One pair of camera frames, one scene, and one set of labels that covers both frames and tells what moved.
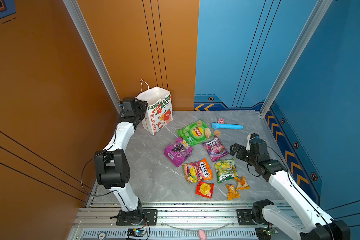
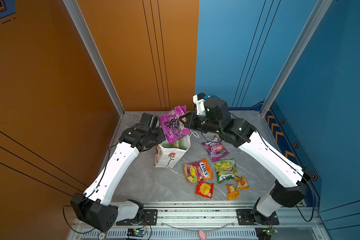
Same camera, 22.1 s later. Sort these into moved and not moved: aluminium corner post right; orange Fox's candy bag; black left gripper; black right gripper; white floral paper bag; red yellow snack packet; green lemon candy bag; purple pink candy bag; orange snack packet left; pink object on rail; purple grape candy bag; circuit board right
Moved: purple grape candy bag; black right gripper; black left gripper; white floral paper bag
Not moved: green lemon candy bag; red yellow snack packet; pink object on rail; circuit board right; orange Fox's candy bag; orange snack packet left; aluminium corner post right; purple pink candy bag
